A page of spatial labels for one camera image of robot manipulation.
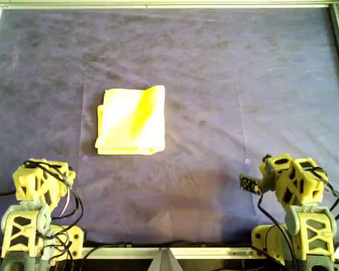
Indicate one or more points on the yellow lattice left gripper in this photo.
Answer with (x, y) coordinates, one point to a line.
(34, 180)

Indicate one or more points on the yellow lattice right gripper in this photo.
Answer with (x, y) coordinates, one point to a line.
(299, 183)

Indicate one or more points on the yellow microfibre cloth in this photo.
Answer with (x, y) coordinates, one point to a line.
(130, 121)

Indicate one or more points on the pink round sticker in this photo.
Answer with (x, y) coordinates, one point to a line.
(86, 158)
(247, 161)

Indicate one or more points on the purple table cover sheet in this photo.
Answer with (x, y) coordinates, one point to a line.
(169, 70)

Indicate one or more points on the right wrist camera circuit board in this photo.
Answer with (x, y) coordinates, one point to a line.
(250, 184)

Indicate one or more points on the yellow right arm base mount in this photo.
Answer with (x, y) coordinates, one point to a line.
(261, 240)

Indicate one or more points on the yellow left arm base mount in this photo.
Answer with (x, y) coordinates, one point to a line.
(73, 240)

